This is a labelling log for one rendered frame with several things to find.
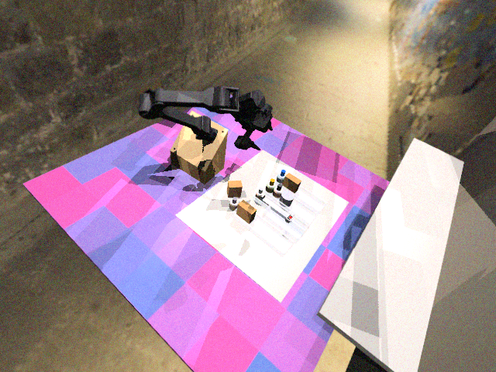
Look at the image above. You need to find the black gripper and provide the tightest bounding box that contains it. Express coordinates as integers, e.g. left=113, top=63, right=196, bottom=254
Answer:
left=234, top=103, right=273, bottom=150

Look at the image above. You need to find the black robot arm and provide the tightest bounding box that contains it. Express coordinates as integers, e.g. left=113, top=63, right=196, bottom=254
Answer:
left=139, top=86, right=273, bottom=143

